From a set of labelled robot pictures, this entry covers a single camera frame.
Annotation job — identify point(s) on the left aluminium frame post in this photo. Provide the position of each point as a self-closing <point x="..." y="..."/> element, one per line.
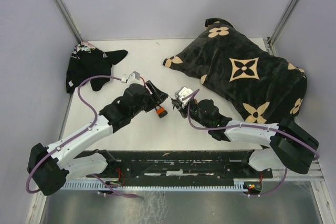
<point x="68" y="19"/>

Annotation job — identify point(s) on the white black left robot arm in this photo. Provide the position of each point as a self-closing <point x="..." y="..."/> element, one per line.
<point x="51" y="166"/>

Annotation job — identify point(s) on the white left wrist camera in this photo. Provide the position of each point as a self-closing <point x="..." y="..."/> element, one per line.
<point x="133" y="78"/>

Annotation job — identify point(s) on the right aluminium frame post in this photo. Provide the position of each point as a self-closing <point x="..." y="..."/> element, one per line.
<point x="289" y="10"/>

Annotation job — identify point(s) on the black beige patterned blanket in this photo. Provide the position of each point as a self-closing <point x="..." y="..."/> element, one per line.
<point x="262" y="88"/>

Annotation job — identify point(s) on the black printed garment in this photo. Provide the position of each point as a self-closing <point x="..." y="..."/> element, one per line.
<point x="87" y="61"/>

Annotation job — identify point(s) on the orange black small padlock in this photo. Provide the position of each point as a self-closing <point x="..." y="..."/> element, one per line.
<point x="161" y="111"/>

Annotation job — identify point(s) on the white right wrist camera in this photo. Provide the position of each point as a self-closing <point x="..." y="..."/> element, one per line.
<point x="184" y="94"/>

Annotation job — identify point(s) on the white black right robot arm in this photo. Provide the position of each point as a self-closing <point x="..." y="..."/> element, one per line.
<point x="284" y="144"/>

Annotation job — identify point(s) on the aluminium frame post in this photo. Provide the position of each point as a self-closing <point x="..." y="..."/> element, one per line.
<point x="289" y="10"/>
<point x="68" y="19"/>

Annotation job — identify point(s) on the black base frame bar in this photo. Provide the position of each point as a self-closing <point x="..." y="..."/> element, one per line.
<point x="224" y="166"/>

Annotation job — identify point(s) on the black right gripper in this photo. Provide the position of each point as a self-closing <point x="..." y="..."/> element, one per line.
<point x="181" y="108"/>

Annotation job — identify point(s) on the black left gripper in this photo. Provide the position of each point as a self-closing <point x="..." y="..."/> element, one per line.
<point x="158" y="96"/>

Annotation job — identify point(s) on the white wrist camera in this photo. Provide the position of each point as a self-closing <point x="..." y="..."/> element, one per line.
<point x="184" y="94"/>
<point x="133" y="78"/>

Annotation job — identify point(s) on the black headed key pair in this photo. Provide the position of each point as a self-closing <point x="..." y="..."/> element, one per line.
<point x="173" y="103"/>

